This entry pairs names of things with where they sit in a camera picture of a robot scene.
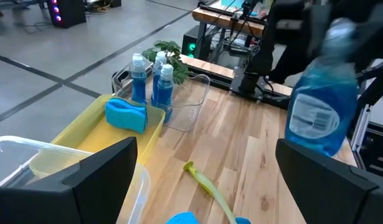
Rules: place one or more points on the green potted plant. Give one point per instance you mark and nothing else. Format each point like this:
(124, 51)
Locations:
(172, 53)

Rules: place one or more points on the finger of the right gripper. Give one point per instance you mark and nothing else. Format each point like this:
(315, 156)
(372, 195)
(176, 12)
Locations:
(375, 43)
(317, 31)

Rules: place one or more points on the black computer pink lights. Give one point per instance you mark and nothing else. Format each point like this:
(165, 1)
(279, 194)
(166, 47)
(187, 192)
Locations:
(69, 14)

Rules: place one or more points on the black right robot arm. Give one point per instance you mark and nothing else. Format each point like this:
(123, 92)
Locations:
(259, 62)

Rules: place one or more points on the blue dish brush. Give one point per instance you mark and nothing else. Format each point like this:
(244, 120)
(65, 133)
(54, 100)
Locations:
(242, 221)

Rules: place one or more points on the blue dish soap bottle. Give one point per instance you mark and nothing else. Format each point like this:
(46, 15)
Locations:
(157, 81)
(164, 96)
(139, 87)
(319, 118)

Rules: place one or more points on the tall clear plastic bin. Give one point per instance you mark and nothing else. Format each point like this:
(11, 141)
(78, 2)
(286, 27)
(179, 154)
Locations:
(10, 155)

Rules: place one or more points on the wooden workbench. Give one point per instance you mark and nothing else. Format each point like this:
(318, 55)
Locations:
(228, 23)

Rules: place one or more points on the black computer green light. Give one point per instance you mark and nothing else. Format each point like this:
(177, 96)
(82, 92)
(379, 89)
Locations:
(191, 43)

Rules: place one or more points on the green dish brush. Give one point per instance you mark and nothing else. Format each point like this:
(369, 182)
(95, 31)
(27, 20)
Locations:
(206, 186)

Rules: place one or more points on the black metal-edged flight case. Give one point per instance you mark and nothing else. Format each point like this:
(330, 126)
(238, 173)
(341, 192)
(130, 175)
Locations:
(375, 149)

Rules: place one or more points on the yellow plastic tray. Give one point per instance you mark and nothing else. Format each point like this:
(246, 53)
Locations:
(94, 140)

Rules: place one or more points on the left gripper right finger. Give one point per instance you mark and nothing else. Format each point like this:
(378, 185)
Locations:
(328, 193)

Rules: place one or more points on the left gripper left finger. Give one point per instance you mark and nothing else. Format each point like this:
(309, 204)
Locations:
(85, 193)

